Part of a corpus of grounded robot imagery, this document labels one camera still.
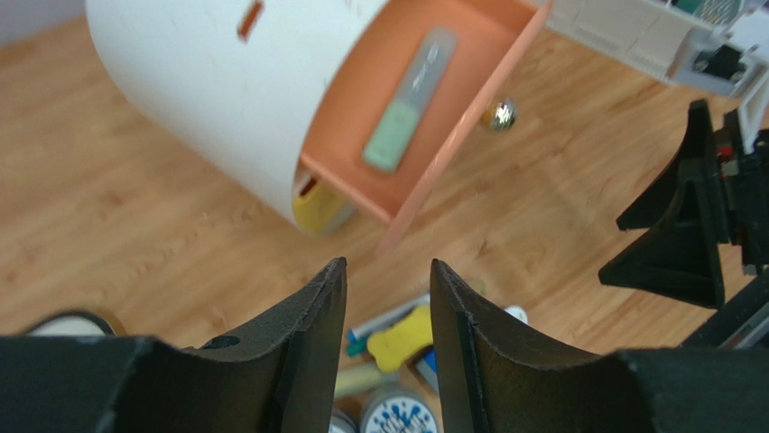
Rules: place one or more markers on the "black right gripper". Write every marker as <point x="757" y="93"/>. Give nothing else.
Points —
<point x="710" y="194"/>

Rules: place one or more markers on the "white teal marker pen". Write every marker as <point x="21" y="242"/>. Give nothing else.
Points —
<point x="356" y="348"/>

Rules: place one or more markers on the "round drawer storage box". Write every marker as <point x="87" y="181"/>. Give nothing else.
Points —
<point x="283" y="96"/>

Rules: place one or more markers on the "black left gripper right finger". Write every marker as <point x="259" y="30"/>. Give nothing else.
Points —
<point x="497" y="374"/>

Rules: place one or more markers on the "yellow bone-shaped eraser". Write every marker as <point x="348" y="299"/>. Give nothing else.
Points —
<point x="392" y="347"/>

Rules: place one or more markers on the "light green pen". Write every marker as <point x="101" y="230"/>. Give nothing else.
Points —
<point x="397" y="125"/>

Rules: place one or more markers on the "blue grey lint roller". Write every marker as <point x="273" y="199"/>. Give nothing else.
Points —
<point x="427" y="368"/>

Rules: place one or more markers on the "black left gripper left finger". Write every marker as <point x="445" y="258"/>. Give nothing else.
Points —
<point x="275" y="373"/>

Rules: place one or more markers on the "white blue marker pen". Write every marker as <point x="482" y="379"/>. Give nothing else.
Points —
<point x="386" y="319"/>

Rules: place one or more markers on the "strawberry pattern tray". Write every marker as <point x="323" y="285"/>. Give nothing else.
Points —
<point x="75" y="322"/>

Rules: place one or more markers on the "blue patterned tape roll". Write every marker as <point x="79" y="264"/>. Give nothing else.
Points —
<point x="340" y="422"/>
<point x="393" y="409"/>

